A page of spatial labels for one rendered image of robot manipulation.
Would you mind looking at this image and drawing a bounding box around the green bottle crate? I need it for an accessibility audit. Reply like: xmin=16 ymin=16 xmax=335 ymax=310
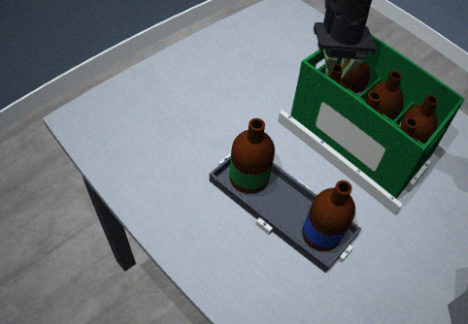
xmin=290 ymin=35 xmax=451 ymax=198

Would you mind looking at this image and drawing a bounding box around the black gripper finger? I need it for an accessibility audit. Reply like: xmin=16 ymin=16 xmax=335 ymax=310
xmin=341 ymin=59 xmax=365 ymax=79
xmin=323 ymin=49 xmax=338 ymax=77

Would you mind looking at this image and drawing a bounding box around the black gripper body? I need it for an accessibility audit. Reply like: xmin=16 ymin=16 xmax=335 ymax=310
xmin=314 ymin=8 xmax=376 ymax=60

